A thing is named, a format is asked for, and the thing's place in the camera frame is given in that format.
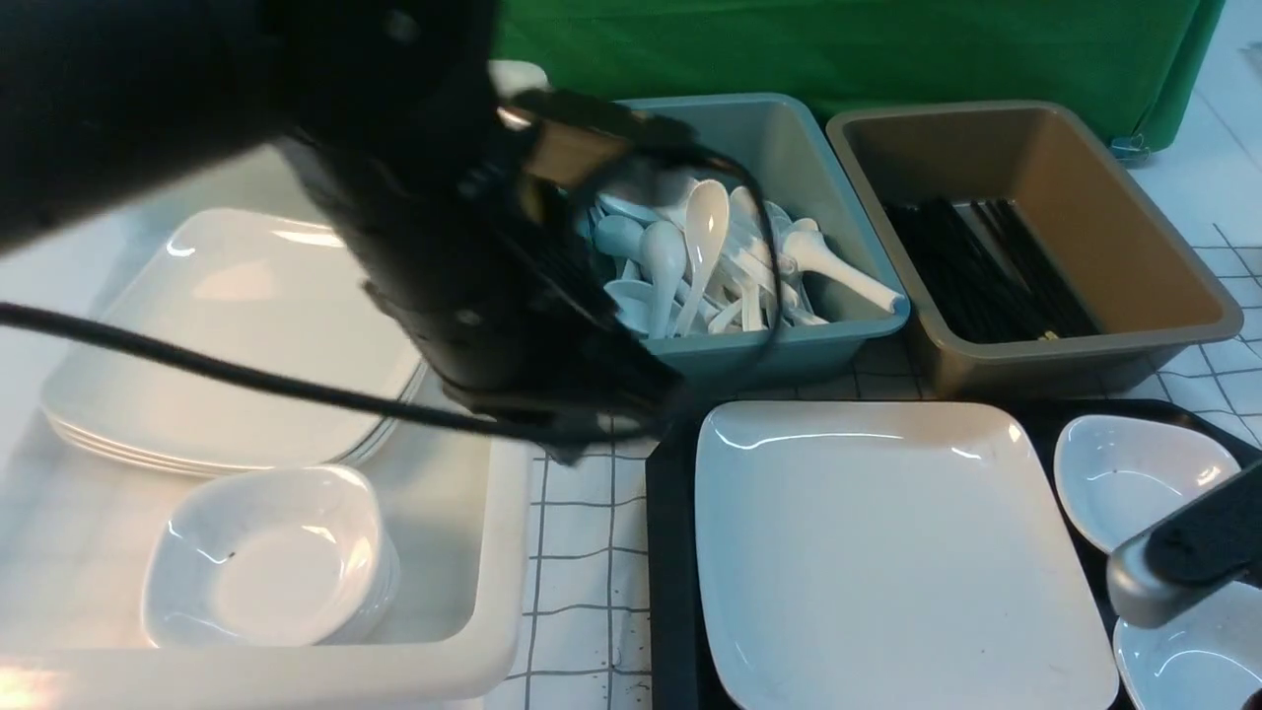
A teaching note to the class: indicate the top stacked white plate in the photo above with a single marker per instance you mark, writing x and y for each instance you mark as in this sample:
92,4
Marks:
267,293

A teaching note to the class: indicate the stack of white bowls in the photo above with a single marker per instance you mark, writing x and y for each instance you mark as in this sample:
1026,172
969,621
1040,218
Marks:
378,602

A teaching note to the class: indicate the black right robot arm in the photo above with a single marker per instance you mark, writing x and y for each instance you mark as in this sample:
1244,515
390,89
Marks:
1180,561

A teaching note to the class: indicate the bundle of black chopsticks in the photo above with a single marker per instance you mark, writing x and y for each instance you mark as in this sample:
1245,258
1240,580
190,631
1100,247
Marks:
986,272

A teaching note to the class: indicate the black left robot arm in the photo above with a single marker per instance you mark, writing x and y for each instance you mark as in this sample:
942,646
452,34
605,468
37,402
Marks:
105,101

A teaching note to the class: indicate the stack of white plates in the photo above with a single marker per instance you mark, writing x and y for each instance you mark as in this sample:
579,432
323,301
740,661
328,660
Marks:
385,439

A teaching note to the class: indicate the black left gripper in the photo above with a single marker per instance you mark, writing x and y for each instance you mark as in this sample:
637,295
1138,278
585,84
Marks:
462,210

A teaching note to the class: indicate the white bowl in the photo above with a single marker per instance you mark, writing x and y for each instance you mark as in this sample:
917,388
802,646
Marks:
267,558
1116,476
1207,658

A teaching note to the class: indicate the large white square plate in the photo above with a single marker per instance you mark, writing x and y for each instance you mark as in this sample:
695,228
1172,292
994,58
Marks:
889,555

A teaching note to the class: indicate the checked white tablecloth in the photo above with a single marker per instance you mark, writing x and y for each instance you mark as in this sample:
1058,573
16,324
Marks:
585,637

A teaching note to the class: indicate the pile of white spoons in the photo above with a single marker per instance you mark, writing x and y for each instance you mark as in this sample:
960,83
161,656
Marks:
716,261

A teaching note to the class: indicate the green cloth backdrop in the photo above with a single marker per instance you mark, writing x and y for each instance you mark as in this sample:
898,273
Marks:
1126,68

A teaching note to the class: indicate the large white plastic tub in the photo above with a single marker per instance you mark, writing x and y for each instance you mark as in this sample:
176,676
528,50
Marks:
79,530

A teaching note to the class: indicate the black serving tray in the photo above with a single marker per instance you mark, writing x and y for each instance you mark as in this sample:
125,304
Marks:
684,676

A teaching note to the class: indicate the teal plastic bin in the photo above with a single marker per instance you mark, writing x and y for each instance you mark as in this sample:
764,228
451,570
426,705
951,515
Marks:
784,148

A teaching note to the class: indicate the brown plastic bin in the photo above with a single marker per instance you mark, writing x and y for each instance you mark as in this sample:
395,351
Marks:
1141,283

